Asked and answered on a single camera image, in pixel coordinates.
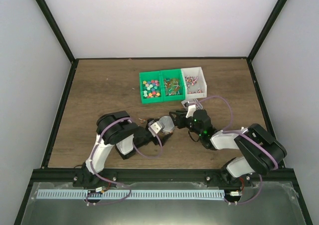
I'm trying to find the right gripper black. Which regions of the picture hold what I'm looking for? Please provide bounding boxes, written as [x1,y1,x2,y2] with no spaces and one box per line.
[170,111,203,137]

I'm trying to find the round grey metal lid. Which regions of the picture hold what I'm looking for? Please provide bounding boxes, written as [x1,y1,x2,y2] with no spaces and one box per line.
[159,116,175,130]

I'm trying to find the lilac slotted plastic scoop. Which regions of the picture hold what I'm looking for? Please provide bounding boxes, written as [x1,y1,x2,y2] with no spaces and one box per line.
[181,98,203,110]

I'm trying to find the green bin candies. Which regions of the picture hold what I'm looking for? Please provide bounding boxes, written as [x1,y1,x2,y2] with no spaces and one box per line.
[139,71,163,104]
[160,69,186,102]

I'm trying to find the white bin striped candies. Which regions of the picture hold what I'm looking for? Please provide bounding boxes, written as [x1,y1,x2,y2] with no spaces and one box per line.
[181,67,207,99]

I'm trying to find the clear plastic round container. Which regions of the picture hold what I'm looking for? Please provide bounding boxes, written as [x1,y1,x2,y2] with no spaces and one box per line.
[161,129,174,136]

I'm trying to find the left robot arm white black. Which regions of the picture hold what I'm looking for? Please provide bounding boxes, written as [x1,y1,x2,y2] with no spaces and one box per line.
[80,111,172,187]

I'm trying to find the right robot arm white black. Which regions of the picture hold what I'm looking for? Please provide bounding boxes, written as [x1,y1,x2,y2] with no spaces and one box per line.
[169,109,287,187]

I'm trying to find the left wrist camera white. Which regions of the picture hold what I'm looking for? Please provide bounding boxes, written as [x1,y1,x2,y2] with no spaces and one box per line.
[149,121,163,137]

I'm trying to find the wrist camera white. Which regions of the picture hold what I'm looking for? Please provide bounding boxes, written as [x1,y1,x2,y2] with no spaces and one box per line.
[149,121,163,137]
[186,102,196,118]

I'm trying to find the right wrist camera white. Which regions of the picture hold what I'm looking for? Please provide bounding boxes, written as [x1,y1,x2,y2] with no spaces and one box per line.
[186,102,196,118]

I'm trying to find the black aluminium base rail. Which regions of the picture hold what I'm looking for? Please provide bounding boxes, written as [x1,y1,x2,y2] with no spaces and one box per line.
[29,168,300,187]

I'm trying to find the light blue slotted cable duct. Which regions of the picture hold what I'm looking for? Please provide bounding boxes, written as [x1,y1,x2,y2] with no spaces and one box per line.
[36,189,225,201]

